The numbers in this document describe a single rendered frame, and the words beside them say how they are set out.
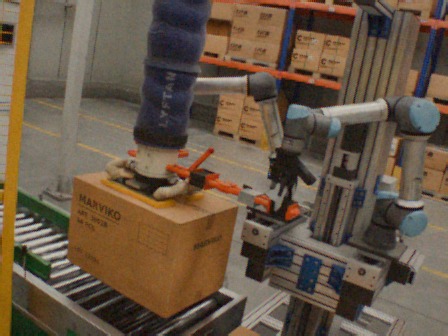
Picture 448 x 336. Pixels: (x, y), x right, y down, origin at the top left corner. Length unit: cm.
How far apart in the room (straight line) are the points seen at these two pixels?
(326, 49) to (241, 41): 183
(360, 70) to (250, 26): 771
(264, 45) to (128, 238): 803
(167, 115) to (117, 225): 48
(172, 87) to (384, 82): 94
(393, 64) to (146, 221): 125
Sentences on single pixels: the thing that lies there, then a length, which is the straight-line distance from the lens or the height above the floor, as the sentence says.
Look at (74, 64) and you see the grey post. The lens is 479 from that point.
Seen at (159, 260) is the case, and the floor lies 91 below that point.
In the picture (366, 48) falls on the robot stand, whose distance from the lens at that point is 220.
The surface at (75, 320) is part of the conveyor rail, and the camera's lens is 203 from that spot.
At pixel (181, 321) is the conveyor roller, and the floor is 54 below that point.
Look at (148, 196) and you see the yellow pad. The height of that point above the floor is 111.
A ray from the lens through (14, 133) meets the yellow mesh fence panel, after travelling 195.
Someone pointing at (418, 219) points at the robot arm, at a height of 123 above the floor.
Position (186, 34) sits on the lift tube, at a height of 174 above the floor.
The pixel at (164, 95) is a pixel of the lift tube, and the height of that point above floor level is 150.
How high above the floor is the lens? 168
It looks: 13 degrees down
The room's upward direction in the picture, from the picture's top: 11 degrees clockwise
